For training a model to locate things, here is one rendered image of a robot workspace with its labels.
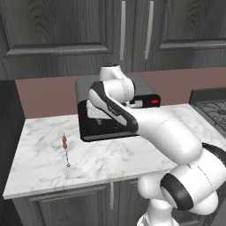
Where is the silver wall cupboard handle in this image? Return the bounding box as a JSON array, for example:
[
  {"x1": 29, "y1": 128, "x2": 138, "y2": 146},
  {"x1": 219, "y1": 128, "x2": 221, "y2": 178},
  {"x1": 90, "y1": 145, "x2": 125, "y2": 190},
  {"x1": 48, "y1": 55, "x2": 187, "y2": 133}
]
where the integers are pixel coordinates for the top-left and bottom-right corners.
[
  {"x1": 143, "y1": 0, "x2": 154, "y2": 61},
  {"x1": 119, "y1": 0, "x2": 127, "y2": 62}
]

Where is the dark wood wall cupboard door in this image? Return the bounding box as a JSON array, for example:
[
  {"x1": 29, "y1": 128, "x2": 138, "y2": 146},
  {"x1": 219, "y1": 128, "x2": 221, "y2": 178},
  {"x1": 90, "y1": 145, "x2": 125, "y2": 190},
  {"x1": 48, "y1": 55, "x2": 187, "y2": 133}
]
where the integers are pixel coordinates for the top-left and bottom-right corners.
[
  {"x1": 0, "y1": 0, "x2": 132, "y2": 80},
  {"x1": 131, "y1": 0, "x2": 226, "y2": 73}
]

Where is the dark wood base cupboard door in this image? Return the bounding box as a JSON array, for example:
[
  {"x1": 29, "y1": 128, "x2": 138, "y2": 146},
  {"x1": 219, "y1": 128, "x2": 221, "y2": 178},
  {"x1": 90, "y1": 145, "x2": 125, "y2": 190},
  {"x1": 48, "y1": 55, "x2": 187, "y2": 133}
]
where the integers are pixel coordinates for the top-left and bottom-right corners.
[
  {"x1": 12, "y1": 183, "x2": 119, "y2": 226},
  {"x1": 117, "y1": 177, "x2": 154, "y2": 226}
]

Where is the black hob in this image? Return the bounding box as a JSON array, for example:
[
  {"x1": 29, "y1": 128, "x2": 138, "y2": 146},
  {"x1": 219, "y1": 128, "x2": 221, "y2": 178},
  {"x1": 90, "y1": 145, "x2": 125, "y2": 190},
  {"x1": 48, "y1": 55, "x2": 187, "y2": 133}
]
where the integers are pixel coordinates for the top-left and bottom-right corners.
[{"x1": 188, "y1": 87, "x2": 226, "y2": 139}]

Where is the black and grey toaster oven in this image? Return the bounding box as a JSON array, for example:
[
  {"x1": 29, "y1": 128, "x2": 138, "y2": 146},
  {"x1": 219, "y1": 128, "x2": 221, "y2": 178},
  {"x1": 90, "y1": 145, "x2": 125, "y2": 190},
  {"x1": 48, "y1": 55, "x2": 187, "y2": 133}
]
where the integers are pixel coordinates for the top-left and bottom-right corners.
[{"x1": 75, "y1": 72, "x2": 162, "y2": 143}]

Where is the kebab skewer with orange meat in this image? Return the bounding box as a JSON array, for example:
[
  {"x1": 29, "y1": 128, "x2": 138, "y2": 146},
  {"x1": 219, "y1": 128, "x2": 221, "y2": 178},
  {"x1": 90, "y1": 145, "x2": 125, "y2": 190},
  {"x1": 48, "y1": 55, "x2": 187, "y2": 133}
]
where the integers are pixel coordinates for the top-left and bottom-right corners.
[{"x1": 61, "y1": 133, "x2": 72, "y2": 168}]

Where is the silver base cupboard handle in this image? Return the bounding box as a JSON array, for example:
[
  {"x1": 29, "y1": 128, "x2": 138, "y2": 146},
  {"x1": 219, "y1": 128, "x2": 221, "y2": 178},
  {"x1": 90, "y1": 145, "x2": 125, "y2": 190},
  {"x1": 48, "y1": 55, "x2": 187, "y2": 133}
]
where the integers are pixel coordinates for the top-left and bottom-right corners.
[{"x1": 109, "y1": 181, "x2": 115, "y2": 211}]

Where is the black fridge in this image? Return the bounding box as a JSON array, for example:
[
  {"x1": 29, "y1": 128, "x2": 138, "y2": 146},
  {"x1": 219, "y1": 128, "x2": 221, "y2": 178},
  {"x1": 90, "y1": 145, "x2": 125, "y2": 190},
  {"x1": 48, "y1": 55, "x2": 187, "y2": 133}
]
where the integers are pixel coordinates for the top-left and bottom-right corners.
[{"x1": 0, "y1": 79, "x2": 26, "y2": 226}]

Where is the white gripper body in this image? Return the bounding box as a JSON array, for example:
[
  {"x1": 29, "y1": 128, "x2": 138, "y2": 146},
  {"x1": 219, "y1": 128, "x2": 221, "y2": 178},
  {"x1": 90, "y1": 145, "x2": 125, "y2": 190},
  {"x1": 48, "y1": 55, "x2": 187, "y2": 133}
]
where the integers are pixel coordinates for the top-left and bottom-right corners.
[{"x1": 86, "y1": 101, "x2": 112, "y2": 120}]

